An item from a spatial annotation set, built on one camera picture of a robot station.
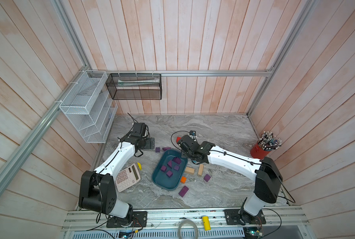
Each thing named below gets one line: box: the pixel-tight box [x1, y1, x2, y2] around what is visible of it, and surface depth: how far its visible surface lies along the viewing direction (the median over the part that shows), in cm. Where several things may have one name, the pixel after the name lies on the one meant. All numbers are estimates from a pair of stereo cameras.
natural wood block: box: [184, 166, 195, 175], surface depth 90 cm
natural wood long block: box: [197, 163, 204, 177], surface depth 92 cm
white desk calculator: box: [115, 163, 142, 193], surface depth 87 cm
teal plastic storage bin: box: [151, 149, 188, 191], surface depth 90 cm
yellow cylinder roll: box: [202, 216, 211, 231], surface depth 73 cm
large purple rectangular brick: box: [178, 185, 189, 198], surface depth 84 cm
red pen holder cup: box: [250, 130, 283, 160], surface depth 86 cm
